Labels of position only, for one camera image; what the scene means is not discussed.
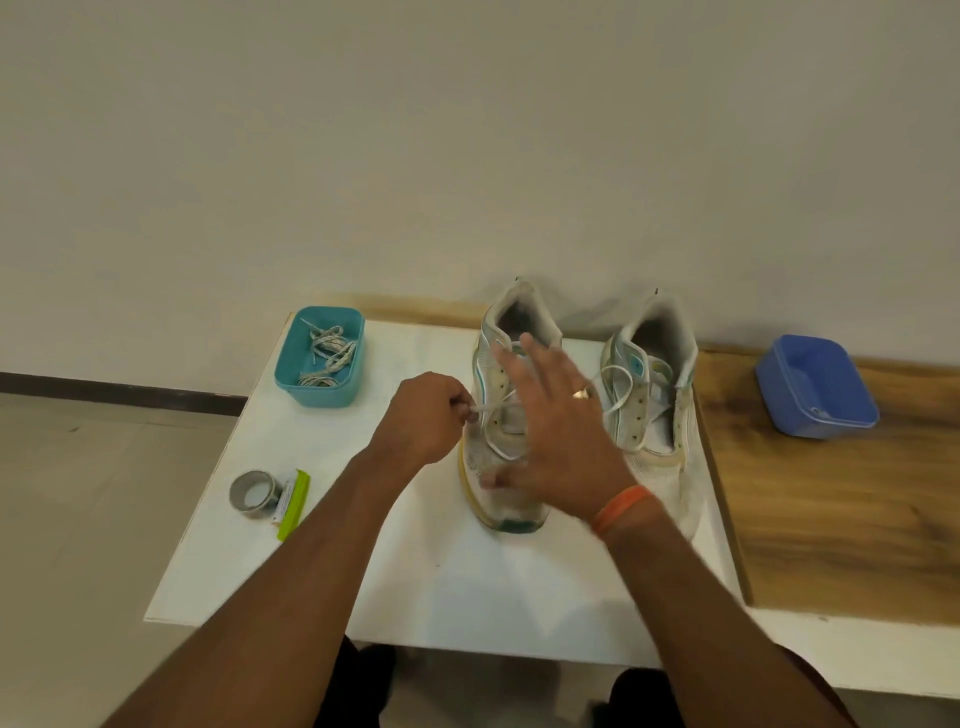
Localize blue plastic container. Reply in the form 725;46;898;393
754;334;880;441

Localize grey tape roll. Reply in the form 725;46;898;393
228;470;285;519

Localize person's right forearm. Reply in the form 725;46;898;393
599;502;856;728

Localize person's left hand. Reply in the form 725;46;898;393
367;371;481;474

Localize black trousers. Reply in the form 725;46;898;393
314;637;688;728

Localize person's right hand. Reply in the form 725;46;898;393
479;333;640;523

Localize teal plastic container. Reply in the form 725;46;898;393
273;305;367;410

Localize orange thread wristband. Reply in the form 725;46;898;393
590;484;658;539

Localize person's left forearm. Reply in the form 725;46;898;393
104;449;421;728

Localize green utility cutter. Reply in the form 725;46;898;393
271;469;312;543

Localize worn white sneaker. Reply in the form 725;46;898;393
599;292;710;541
457;277;564;535

